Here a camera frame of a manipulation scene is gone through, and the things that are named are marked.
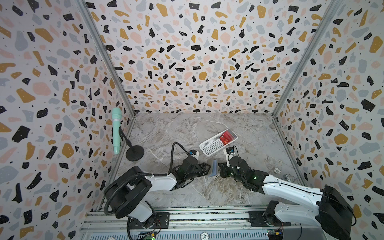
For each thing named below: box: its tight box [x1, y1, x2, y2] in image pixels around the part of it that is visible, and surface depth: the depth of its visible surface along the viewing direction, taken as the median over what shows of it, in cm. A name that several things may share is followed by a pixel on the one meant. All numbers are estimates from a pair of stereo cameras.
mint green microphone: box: [111, 107, 123, 155], surface depth 76 cm
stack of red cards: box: [219, 130, 236, 145], surface depth 105 cm
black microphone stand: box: [118, 126, 145, 162], surface depth 97 cm
